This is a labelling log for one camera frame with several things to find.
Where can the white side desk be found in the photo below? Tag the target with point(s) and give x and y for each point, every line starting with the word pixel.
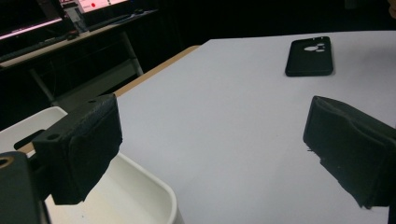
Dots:
pixel 102 62

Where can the black phone case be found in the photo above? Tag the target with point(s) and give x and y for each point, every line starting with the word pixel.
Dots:
pixel 309 59

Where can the dark monitor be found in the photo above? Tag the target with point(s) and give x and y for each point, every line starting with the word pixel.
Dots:
pixel 25 18

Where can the computer monitor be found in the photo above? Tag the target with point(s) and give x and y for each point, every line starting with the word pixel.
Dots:
pixel 99 4

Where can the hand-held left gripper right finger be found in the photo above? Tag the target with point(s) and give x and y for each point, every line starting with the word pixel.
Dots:
pixel 351 146

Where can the white plastic bin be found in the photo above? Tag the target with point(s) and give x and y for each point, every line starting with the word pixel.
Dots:
pixel 124 193

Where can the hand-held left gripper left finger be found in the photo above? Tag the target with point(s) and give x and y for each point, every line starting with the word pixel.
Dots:
pixel 84 149

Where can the black keyboard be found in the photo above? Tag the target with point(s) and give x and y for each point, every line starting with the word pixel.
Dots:
pixel 34 46

